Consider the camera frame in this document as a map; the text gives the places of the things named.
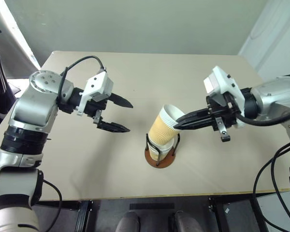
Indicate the dark grey rounded shape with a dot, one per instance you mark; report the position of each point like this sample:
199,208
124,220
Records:
186,222
126,222

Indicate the black metal table leg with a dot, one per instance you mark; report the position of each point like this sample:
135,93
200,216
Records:
217,215
83,217

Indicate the white leaning board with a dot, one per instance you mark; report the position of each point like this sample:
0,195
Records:
12,31

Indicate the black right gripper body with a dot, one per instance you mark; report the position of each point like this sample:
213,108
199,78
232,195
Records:
222,116

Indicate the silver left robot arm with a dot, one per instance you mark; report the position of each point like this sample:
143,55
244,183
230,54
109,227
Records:
31,106

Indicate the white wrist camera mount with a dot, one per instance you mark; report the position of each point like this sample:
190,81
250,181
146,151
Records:
222,79
99,82

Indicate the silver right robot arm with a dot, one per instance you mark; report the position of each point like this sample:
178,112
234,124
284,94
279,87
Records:
275,96

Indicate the tan ribbed paper cup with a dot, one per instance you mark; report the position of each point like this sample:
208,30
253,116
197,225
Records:
162,130
154,155
164,147

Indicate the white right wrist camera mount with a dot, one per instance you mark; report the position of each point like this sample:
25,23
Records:
222,79

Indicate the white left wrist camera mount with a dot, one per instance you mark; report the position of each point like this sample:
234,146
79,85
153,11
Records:
99,82

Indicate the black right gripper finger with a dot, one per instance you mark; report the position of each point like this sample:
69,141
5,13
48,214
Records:
195,116
198,124

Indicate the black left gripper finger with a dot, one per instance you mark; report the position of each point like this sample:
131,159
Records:
113,127
120,101

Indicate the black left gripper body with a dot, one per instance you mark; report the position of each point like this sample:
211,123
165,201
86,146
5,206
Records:
94,106

